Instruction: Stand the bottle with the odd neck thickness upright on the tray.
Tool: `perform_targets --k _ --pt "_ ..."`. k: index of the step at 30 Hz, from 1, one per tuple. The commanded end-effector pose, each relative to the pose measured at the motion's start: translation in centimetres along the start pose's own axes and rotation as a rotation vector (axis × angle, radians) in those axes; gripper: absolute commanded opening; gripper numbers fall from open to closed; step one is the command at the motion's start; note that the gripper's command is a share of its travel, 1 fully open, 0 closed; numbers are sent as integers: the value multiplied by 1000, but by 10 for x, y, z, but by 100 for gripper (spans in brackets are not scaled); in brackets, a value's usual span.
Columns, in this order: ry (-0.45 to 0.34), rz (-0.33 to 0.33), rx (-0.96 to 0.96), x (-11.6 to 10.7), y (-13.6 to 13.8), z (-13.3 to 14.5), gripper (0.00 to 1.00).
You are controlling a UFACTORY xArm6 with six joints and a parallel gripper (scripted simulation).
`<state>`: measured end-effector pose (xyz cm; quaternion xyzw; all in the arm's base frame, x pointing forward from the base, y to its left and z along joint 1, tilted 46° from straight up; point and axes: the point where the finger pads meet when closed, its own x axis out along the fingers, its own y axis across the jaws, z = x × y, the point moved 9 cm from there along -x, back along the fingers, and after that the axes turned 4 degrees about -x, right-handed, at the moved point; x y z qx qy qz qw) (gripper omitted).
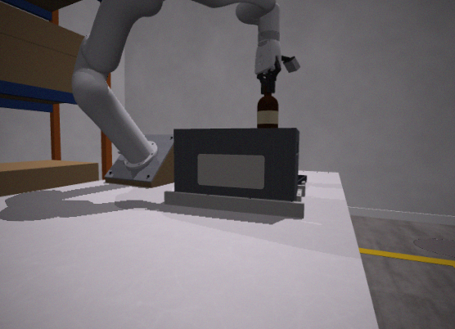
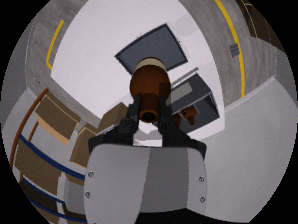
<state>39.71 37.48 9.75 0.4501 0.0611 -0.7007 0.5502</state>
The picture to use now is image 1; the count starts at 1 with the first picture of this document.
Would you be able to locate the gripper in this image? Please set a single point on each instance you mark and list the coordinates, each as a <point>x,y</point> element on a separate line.
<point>269,59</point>

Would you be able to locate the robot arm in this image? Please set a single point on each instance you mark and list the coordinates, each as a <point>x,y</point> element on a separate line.
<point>103,48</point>

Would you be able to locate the dark brown glass bottle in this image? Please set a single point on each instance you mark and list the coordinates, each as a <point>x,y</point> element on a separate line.
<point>267,111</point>

